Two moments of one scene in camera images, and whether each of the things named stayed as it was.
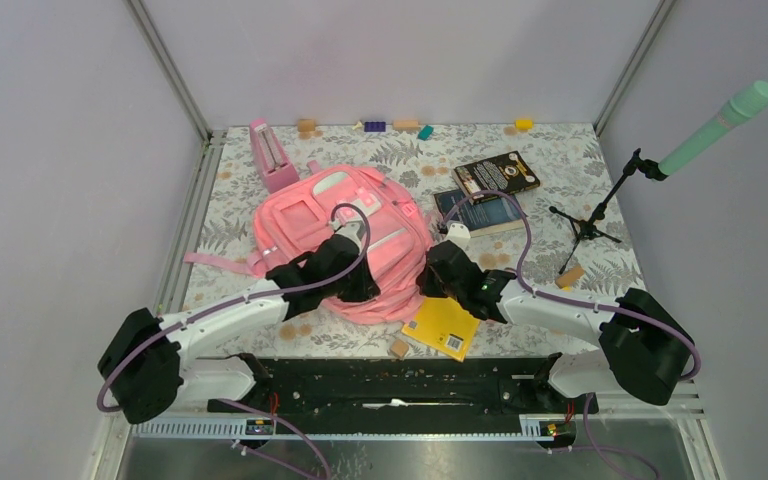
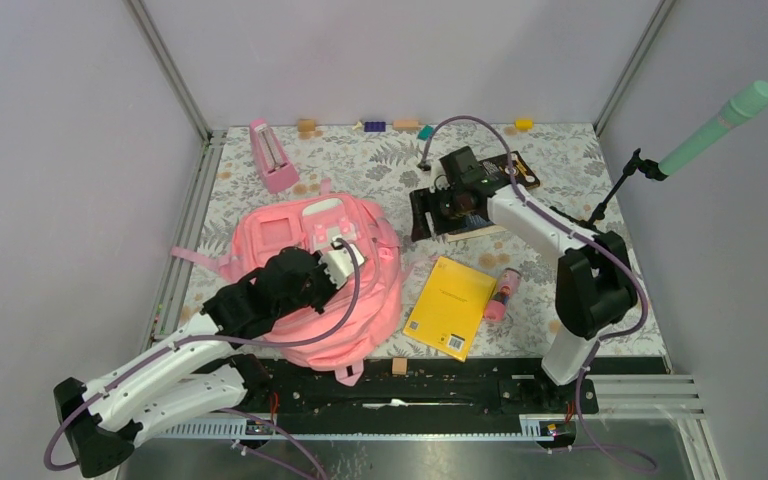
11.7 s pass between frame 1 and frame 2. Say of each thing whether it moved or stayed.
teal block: stayed
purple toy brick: stayed
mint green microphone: stayed
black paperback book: stayed
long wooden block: stayed
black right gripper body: moved
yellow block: stayed
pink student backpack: moved
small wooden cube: moved
